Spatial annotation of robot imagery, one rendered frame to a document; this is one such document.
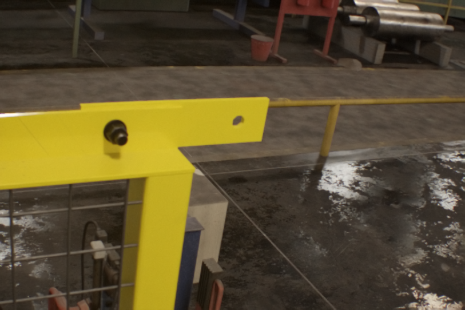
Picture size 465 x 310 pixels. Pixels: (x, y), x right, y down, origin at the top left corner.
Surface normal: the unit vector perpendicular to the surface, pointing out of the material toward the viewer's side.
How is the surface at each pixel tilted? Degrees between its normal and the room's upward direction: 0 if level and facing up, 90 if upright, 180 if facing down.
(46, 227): 0
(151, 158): 0
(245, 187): 0
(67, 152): 90
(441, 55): 90
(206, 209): 90
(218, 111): 90
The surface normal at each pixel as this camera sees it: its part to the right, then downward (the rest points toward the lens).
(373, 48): -0.87, 0.07
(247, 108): 0.46, 0.44
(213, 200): 0.16, -0.89
